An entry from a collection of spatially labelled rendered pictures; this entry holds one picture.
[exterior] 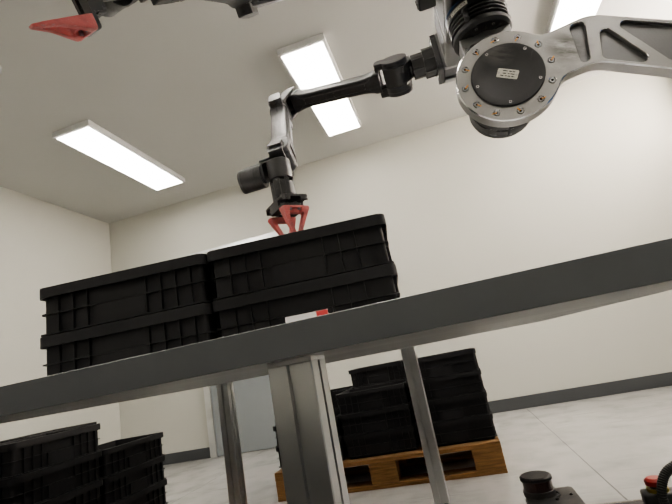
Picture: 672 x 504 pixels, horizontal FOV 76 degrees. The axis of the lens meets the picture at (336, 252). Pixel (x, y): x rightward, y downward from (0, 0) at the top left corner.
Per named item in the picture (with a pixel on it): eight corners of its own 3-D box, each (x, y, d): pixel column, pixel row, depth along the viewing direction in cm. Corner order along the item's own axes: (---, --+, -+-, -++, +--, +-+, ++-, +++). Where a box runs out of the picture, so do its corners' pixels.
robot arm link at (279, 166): (283, 150, 100) (292, 159, 106) (256, 159, 101) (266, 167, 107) (289, 177, 99) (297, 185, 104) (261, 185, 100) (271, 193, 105)
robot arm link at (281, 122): (282, 90, 138) (294, 121, 144) (265, 96, 138) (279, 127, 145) (285, 138, 103) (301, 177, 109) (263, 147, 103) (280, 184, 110)
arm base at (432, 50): (443, 67, 122) (433, 32, 125) (415, 76, 124) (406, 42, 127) (444, 84, 130) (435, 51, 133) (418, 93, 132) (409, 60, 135)
